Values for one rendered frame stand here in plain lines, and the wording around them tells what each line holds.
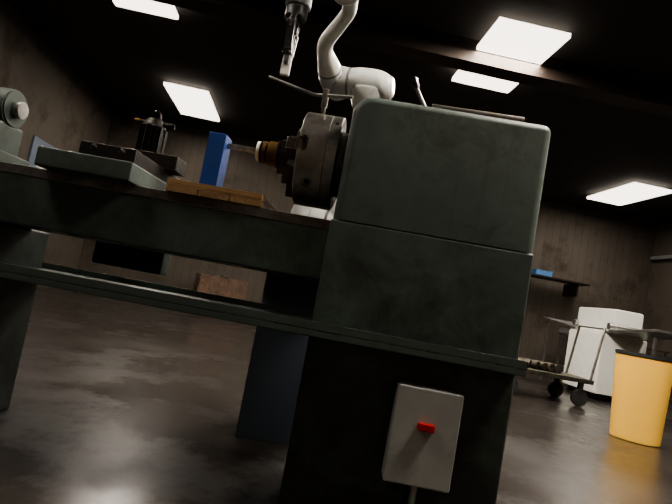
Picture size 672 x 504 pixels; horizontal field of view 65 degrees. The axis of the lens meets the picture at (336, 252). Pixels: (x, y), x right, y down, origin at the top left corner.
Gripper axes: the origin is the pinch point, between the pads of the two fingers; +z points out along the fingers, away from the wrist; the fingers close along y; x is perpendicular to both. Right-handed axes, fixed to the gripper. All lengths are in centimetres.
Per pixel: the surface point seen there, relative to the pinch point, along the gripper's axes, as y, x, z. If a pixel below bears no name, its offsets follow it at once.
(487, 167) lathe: 16, 68, 28
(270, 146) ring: -2.0, -0.2, 27.7
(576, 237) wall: -811, 421, -115
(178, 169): -12, -33, 39
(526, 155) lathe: 16, 79, 22
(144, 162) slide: 7, -37, 42
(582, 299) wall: -815, 449, -4
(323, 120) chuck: 5.7, 16.6, 18.4
